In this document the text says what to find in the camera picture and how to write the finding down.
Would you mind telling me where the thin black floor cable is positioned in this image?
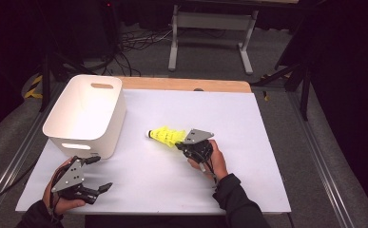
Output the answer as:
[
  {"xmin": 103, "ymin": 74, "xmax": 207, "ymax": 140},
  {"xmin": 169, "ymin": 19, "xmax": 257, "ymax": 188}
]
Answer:
[{"xmin": 0, "ymin": 161, "xmax": 40, "ymax": 212}]

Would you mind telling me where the black metal stand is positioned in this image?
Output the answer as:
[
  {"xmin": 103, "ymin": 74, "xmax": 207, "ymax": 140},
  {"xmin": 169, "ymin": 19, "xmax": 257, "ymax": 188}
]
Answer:
[{"xmin": 251, "ymin": 60, "xmax": 313, "ymax": 122}]

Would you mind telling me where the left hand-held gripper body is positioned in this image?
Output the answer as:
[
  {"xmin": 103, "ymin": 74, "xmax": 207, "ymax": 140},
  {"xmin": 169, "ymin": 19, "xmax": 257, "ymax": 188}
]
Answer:
[{"xmin": 50, "ymin": 156, "xmax": 100, "ymax": 205}]

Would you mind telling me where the black tripod stand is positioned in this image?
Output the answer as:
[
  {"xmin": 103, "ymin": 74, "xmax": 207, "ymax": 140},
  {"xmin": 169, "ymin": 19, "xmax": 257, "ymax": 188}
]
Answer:
[{"xmin": 38, "ymin": 51, "xmax": 97, "ymax": 113}]

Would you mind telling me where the white plastic bin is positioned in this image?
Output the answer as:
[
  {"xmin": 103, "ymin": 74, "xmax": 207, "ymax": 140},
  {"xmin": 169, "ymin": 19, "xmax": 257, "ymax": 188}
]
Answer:
[{"xmin": 42, "ymin": 74, "xmax": 127, "ymax": 160}]

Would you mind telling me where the yellow black hazard tape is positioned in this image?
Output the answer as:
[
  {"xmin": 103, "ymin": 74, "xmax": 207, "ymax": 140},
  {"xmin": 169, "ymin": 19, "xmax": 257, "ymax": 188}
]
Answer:
[{"xmin": 24, "ymin": 74, "xmax": 44, "ymax": 100}]

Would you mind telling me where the person's right hand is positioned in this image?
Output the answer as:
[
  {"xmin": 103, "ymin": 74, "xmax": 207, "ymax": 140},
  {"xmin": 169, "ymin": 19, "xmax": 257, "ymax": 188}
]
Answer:
[{"xmin": 186, "ymin": 139, "xmax": 229, "ymax": 181}]

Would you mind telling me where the bundle of black floor cables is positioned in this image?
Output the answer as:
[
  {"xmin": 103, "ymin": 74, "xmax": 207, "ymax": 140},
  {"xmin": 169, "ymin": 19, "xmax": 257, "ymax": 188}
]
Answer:
[{"xmin": 102, "ymin": 28, "xmax": 173, "ymax": 77}]

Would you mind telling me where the grey metal table frame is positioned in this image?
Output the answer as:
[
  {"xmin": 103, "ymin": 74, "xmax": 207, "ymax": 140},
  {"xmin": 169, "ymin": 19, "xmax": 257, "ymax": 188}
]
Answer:
[{"xmin": 167, "ymin": 3, "xmax": 260, "ymax": 76}]

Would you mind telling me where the white table mat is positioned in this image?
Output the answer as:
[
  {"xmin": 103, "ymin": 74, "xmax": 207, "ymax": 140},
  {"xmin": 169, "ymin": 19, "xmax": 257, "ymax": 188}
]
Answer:
[{"xmin": 14, "ymin": 88, "xmax": 292, "ymax": 216}]

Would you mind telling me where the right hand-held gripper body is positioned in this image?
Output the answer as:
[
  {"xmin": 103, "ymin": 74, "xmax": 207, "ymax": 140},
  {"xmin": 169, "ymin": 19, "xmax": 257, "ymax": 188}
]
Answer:
[{"xmin": 181, "ymin": 128, "xmax": 215, "ymax": 164}]

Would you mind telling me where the right hand-held gripper cable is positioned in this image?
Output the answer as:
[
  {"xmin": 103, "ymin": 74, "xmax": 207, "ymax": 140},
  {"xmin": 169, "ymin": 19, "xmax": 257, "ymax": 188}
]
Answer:
[{"xmin": 200, "ymin": 155, "xmax": 220, "ymax": 188}]

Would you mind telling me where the aluminium floor rail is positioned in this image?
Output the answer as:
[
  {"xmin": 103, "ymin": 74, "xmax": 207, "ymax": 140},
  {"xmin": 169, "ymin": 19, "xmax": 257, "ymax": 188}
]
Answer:
[
  {"xmin": 0, "ymin": 84, "xmax": 66, "ymax": 219},
  {"xmin": 287, "ymin": 91, "xmax": 356, "ymax": 228}
]

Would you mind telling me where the person's left hand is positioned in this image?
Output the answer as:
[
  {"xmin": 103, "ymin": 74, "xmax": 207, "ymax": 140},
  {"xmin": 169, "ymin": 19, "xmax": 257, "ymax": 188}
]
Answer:
[{"xmin": 42, "ymin": 157, "xmax": 87, "ymax": 217}]

